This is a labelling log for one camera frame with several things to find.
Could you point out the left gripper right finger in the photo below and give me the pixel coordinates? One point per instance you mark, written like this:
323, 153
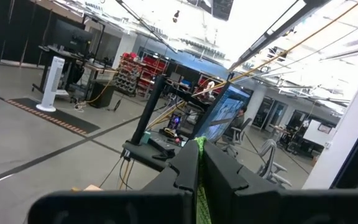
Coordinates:
259, 208

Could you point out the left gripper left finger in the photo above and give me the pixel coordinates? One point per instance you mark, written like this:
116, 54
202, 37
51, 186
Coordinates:
120, 208

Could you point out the green microfiber towel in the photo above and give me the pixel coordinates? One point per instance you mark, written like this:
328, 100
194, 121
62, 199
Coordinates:
202, 199

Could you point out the grey office chair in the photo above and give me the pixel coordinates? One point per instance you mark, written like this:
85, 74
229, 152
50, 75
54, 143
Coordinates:
269, 161
238, 133

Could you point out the grey side desk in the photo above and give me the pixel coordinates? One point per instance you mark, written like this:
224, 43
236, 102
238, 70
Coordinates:
145, 152

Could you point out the small teal box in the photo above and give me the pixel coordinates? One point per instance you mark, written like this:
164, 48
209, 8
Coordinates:
145, 138

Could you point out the person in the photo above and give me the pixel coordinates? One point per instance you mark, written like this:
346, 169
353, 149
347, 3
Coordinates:
240, 118

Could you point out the whiteboard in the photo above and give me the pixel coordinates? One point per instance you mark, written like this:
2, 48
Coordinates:
317, 133

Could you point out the white panel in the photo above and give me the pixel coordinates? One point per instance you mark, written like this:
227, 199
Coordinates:
337, 149

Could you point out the monitor with blue screen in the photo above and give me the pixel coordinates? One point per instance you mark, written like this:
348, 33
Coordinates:
225, 112

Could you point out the computer tower with lights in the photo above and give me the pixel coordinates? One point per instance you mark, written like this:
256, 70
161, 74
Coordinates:
175, 122

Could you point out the black pole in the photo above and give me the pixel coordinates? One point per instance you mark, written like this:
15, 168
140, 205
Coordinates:
149, 109

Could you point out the black floor mat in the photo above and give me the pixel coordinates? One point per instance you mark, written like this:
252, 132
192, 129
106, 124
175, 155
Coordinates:
61, 118

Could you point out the black floor bin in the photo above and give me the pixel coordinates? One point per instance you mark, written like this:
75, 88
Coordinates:
102, 95

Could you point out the black desk with monitor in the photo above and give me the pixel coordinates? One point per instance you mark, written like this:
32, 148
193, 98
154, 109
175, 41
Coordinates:
101, 67

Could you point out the white tower fan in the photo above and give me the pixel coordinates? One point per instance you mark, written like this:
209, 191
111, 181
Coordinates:
53, 81

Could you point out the red parts shelving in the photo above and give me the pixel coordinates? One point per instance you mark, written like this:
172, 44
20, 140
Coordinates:
148, 67

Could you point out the black overhead rig beam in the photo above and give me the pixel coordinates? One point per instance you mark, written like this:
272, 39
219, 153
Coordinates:
278, 31

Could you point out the large black monitor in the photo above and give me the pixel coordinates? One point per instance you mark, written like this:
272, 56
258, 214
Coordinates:
73, 35

